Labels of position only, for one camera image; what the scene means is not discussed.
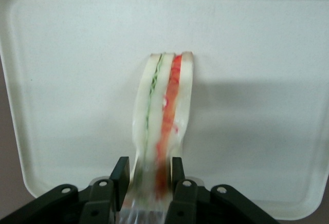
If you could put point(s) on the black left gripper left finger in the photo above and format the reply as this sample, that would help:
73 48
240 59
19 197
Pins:
120 180

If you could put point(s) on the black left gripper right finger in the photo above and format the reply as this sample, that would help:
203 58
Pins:
180 183

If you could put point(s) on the triangle sandwich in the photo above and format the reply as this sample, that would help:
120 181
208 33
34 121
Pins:
159 121

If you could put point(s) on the cream rectangular plastic tray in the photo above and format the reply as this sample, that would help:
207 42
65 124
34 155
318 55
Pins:
77 80

